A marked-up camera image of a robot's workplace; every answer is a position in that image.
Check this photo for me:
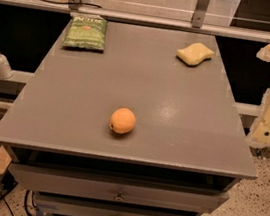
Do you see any white pump bottle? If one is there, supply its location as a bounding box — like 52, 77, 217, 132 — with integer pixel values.
0, 42, 18, 81

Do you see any black cable on shelf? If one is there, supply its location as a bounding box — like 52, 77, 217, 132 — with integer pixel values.
24, 0, 104, 12

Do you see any top grey drawer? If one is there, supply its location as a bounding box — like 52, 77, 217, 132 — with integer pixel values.
9, 164, 229, 213

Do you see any orange fruit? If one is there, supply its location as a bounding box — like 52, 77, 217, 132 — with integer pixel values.
109, 107, 136, 134

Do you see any yellow sponge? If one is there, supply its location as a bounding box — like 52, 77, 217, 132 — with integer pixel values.
176, 43, 215, 67

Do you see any right metal bracket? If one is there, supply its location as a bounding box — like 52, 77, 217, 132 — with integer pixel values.
191, 0, 210, 29

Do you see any green jalapeno chip bag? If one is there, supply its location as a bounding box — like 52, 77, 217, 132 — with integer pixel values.
63, 12, 107, 52

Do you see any grey drawer cabinet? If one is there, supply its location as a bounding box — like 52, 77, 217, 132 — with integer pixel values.
0, 22, 257, 216

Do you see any middle grey drawer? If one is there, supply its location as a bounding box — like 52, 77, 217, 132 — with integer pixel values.
31, 191, 198, 216

